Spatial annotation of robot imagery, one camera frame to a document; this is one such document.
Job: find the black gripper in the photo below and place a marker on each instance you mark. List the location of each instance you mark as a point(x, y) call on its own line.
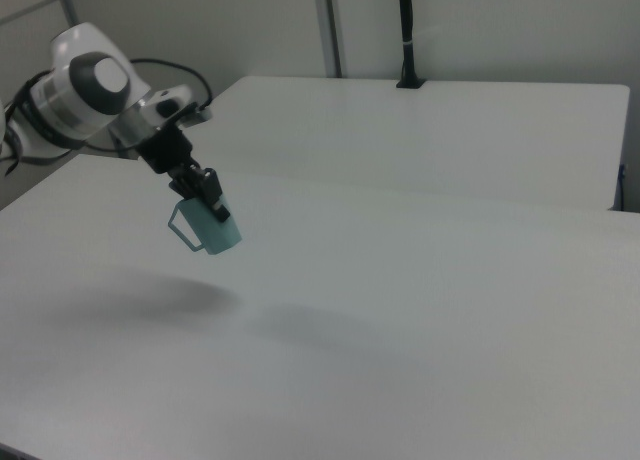
point(165, 147)

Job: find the light teal plastic cup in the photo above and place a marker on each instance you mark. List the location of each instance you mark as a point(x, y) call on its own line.
point(215, 235)

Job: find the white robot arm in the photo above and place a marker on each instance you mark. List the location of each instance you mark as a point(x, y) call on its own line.
point(85, 95)

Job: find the black pole with clamp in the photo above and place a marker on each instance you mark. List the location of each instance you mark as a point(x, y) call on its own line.
point(409, 55)

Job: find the silver camera box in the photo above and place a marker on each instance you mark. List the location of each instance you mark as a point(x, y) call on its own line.
point(165, 102)

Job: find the grey metal partition post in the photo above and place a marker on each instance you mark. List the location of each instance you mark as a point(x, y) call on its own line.
point(330, 30)

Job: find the grey wall conduit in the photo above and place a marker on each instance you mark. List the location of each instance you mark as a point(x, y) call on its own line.
point(67, 2)

